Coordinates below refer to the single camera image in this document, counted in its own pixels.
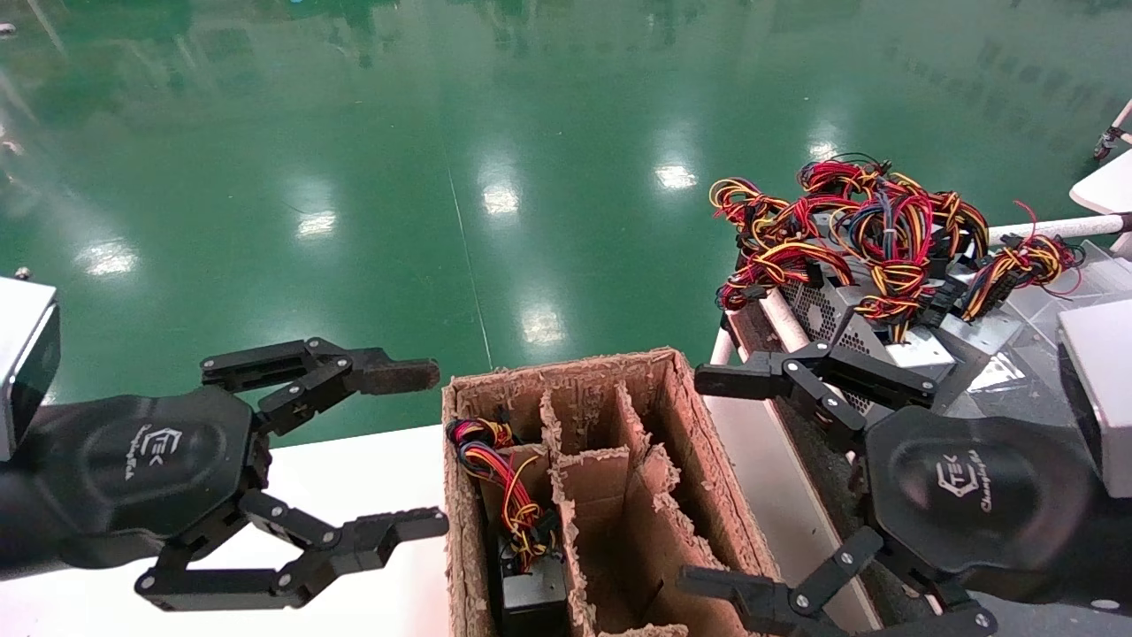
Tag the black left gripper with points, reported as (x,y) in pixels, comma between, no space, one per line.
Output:
(150,460)

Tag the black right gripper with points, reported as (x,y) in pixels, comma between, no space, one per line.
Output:
(973,495)

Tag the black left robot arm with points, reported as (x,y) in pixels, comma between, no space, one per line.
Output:
(26,531)

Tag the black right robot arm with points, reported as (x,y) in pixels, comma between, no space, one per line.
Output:
(1092,566)

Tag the shredded brown cardboard box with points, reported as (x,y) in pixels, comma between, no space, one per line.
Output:
(707,495)

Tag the long cardboard divider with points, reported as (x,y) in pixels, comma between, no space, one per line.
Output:
(555,433)
(672,566)

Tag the short white pipe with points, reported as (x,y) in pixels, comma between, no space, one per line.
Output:
(721,347)

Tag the cross cardboard divider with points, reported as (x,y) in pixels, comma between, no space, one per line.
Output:
(592,478)

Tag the smooth grey power supply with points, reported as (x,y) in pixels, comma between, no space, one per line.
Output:
(982,336)

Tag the white crossbar pipe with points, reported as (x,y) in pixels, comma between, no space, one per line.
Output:
(1097,226)

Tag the white panel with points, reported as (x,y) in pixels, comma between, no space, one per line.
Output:
(1110,188)

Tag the thin white pipe with clamp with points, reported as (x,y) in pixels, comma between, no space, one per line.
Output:
(1121,117)

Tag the long white rail pipe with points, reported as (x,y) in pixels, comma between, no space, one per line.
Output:
(785,320)

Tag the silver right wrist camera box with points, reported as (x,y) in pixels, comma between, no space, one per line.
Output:
(1101,389)

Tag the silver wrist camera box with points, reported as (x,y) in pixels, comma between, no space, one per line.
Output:
(1101,389)
(22,363)

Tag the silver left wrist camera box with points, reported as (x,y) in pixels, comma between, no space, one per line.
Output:
(22,363)

